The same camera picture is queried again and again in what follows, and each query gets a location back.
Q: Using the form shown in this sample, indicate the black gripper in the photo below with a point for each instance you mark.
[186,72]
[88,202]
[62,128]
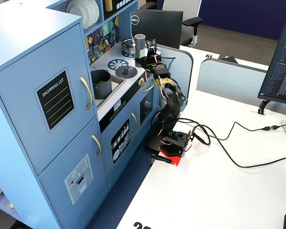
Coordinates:
[146,57]

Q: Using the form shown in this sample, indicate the gray salt shaker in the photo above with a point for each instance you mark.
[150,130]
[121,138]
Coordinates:
[140,44]

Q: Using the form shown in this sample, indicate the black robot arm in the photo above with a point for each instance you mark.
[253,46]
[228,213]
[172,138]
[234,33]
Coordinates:
[174,100]

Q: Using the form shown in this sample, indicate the shiny steel pot with lid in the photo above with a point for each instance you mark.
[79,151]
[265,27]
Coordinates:
[128,46]

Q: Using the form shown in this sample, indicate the gray pot lid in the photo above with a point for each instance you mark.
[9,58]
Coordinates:
[126,72]

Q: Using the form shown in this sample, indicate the gold stove knob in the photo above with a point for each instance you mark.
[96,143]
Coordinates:
[141,82]

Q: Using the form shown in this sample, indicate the black dell monitor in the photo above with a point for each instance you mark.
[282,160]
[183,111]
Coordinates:
[157,26]

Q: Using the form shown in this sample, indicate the steel hanging spoon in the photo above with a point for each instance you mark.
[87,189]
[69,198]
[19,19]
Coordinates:
[113,37]

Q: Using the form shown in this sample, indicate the rounded blue gray desk divider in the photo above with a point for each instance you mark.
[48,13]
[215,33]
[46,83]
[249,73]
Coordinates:
[178,66]

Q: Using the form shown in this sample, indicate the steel ladle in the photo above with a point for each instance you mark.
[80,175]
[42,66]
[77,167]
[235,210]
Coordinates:
[106,42]

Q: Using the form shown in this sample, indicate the gray toy sink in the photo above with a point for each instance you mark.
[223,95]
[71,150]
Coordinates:
[116,83]

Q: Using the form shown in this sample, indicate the colourful tile backsplash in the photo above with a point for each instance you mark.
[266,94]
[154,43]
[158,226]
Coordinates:
[107,28]

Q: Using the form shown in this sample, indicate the steel slotted spatula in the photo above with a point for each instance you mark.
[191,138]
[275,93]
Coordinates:
[95,50]

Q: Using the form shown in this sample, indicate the blue oven door with window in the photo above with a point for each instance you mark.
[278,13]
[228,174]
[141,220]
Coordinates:
[145,105]

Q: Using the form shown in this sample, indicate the green toy pieces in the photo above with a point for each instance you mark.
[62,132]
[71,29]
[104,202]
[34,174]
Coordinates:
[100,82]

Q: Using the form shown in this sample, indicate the black toy microwave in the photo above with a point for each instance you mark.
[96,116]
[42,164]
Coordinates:
[124,6]

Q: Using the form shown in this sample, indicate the black stove control panel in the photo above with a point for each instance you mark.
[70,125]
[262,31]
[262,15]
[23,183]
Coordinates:
[124,105]

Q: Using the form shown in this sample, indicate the black office chair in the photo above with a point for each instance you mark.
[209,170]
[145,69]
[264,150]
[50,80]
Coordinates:
[188,21]

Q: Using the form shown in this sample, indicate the gray plastic pot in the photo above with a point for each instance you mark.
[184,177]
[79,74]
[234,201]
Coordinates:
[101,89]

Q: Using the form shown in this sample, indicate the digital clock display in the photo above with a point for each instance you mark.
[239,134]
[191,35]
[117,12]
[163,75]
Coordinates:
[117,105]

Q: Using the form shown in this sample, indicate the white toy plate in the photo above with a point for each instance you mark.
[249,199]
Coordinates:
[76,12]
[97,12]
[91,12]

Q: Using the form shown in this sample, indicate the low blue gray desk divider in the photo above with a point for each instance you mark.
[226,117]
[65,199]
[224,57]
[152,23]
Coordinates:
[228,81]

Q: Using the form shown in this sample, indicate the black dishwasher sticker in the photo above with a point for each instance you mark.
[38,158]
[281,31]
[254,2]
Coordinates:
[120,140]

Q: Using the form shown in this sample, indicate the blue dishwasher door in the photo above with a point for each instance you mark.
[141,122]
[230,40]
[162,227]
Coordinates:
[107,143]

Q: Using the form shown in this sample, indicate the black shopping list board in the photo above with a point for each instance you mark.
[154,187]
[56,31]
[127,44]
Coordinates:
[54,100]

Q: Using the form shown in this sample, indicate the black table clamp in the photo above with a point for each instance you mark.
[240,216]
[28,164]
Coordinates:
[160,158]

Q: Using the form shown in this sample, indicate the blue wooden toy kitchen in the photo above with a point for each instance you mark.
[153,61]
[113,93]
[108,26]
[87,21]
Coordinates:
[26,35]

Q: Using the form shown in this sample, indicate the blue toy fridge cabinet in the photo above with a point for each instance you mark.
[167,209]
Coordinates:
[19,107]

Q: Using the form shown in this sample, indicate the monitor showing code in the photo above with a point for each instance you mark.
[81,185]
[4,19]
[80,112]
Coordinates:
[281,59]

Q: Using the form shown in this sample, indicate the gray ice dispenser sticker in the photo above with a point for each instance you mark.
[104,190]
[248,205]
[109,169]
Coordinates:
[78,179]

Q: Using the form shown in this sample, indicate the blue fridge door with dispenser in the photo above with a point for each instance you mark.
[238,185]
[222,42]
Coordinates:
[62,171]

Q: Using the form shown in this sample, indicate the red robot base mount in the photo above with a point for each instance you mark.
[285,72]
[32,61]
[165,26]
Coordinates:
[171,155]

